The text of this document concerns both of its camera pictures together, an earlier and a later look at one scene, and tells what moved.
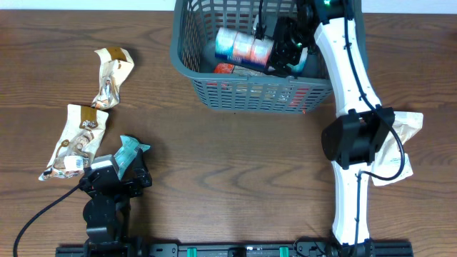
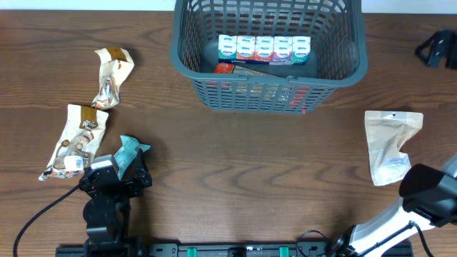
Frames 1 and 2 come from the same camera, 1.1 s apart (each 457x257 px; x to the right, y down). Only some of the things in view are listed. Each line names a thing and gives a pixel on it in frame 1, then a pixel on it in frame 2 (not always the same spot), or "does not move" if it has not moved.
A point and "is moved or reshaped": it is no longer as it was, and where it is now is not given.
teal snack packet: [128, 152] does not move
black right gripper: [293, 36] → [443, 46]
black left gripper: [136, 186] does not move
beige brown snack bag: [83, 132] does not move
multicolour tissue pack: [243, 48] is moved or reshaped
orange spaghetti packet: [290, 96] does not move
